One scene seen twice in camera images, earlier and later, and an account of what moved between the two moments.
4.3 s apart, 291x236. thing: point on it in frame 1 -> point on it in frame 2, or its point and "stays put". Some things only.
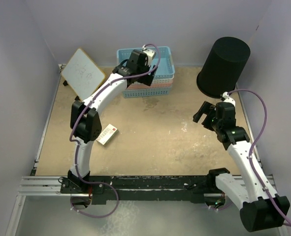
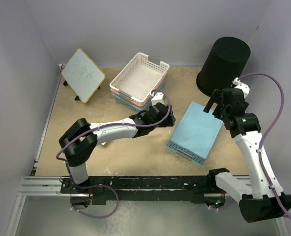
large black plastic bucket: x=223 y=67 stays put
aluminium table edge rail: x=34 y=185 stays put
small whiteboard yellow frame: x=82 y=74 stays put
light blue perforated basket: x=164 y=60 -> x=195 y=134
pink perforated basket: x=155 y=84 -> x=138 y=103
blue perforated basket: x=131 y=93 -> x=128 y=104
